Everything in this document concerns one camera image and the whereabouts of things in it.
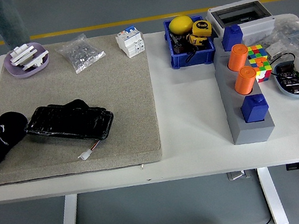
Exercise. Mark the black rag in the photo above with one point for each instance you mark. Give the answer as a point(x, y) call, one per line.
point(12, 124)

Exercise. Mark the grey box under desk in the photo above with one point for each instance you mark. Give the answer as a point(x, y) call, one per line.
point(237, 175)

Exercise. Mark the purple plastic bowl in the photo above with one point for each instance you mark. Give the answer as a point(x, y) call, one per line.
point(15, 72)

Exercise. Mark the white flat plastic strips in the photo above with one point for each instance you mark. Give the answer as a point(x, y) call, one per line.
point(21, 53)

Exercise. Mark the clear bag of screws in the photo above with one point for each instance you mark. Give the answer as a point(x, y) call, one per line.
point(81, 53)

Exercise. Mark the grey-brown mat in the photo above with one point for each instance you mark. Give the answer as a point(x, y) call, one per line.
point(106, 96)

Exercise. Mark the white circuit breaker with orange mark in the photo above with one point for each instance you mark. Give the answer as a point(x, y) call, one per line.
point(129, 41)

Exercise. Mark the yellow lemon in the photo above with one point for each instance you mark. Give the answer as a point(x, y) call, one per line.
point(180, 24)

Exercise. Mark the blue plastic bin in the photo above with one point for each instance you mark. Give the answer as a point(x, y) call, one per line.
point(192, 59)

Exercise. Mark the yellow and black small tool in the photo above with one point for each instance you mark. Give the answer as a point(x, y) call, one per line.
point(197, 40)

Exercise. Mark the yellow round tape measure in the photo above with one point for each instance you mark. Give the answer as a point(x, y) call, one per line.
point(202, 28)

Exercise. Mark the blue block with knob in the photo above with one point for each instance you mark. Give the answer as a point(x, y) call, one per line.
point(232, 37)
point(253, 109)

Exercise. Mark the orange cylinder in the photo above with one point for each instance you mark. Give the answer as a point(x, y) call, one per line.
point(237, 58)
point(244, 82)

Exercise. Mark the grey shape sorter base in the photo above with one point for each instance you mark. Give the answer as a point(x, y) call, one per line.
point(253, 132)

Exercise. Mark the colourful puzzle cube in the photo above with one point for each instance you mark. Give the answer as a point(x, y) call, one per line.
point(261, 64)

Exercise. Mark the white electrical distribution box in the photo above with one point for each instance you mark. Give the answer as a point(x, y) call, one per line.
point(253, 25)

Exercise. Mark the dark electronic components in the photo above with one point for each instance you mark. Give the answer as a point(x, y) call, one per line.
point(291, 78)

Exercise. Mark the clear bag of small parts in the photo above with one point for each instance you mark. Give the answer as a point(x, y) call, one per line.
point(295, 34)

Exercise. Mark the white plastic clip bracket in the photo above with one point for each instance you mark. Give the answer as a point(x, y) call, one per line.
point(37, 58)

